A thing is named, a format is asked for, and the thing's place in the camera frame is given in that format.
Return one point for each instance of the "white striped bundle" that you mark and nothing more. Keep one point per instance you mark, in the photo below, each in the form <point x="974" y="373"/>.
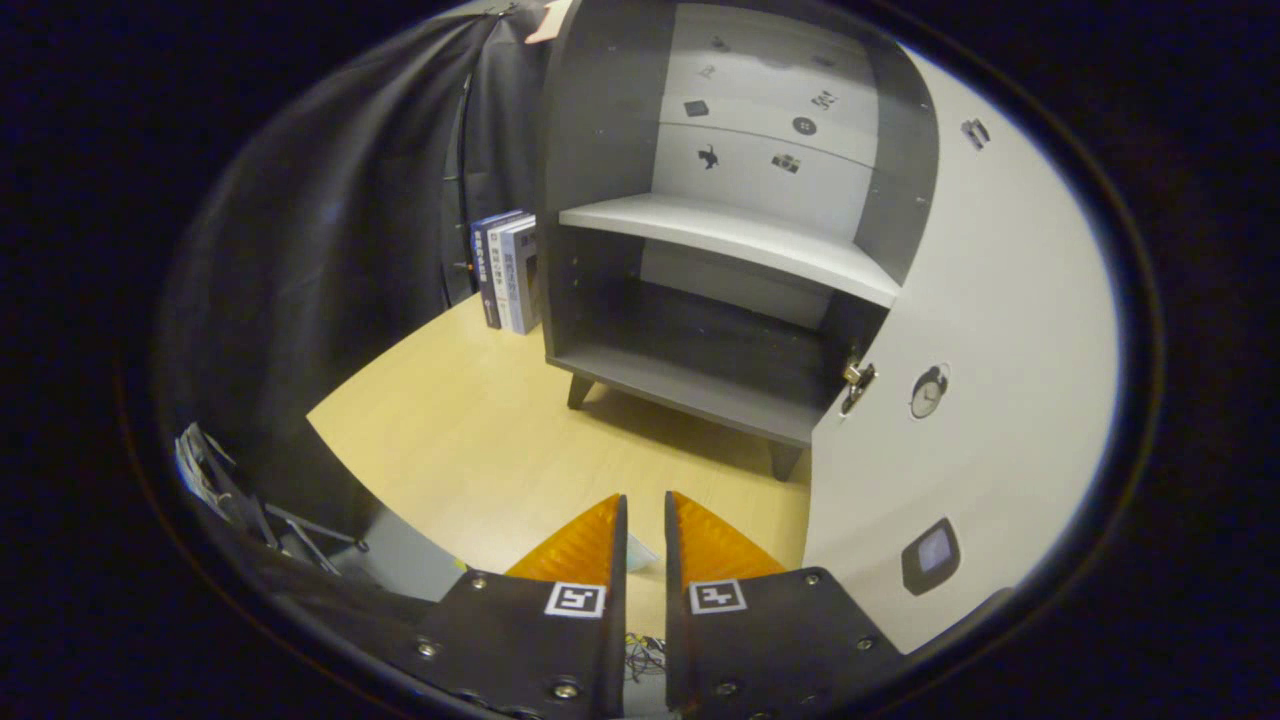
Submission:
<point x="200" y="470"/>

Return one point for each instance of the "blue and white tube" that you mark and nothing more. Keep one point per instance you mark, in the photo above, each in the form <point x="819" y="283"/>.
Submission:
<point x="641" y="553"/>

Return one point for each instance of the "white cabinet shelf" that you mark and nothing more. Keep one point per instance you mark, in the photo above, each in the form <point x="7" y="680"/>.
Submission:
<point x="740" y="235"/>

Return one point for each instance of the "black backdrop cloth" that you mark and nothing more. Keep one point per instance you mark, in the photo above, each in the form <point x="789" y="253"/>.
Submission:
<point x="330" y="250"/>

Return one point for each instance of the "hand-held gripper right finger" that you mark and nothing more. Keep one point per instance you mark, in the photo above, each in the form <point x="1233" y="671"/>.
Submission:
<point x="677" y="650"/>

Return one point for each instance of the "pale grey book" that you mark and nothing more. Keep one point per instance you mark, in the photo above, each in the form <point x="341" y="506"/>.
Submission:
<point x="526" y="280"/>

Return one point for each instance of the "white cabinet door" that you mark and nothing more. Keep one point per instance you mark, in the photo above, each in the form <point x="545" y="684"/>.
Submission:
<point x="1000" y="300"/>

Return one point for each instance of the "dark blue book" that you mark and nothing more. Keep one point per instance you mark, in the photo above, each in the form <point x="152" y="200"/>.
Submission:
<point x="485" y="270"/>

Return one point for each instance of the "black metal stand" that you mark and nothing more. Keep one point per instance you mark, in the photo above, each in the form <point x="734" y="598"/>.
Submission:
<point x="300" y="520"/>

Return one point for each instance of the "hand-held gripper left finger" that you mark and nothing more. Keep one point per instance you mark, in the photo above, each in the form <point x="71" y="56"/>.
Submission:
<point x="615" y="650"/>

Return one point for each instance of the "brass door hinge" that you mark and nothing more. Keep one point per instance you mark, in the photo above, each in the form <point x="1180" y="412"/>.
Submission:
<point x="857" y="376"/>

